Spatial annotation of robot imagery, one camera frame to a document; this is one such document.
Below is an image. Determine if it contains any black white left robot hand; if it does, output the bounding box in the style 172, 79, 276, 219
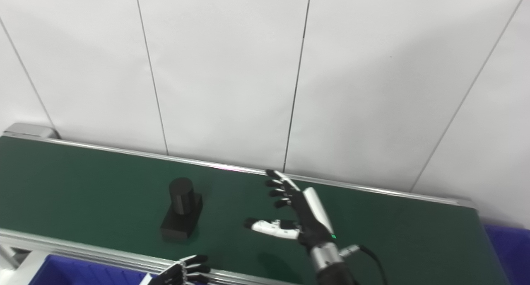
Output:
141, 255, 211, 285

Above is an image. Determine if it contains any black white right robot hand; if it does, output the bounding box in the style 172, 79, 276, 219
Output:
243, 169, 338, 252

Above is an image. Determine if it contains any black cylinder block part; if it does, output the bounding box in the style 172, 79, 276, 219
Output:
160, 177, 203, 241

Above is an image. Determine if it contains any blue plastic bin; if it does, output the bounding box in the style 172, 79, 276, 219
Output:
29, 254, 166, 285
482, 224, 530, 285

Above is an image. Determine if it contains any green conveyor belt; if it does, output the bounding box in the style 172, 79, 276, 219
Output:
0, 123, 481, 285
0, 136, 510, 285

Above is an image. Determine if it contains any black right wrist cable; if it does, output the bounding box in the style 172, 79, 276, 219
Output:
339, 244, 388, 285

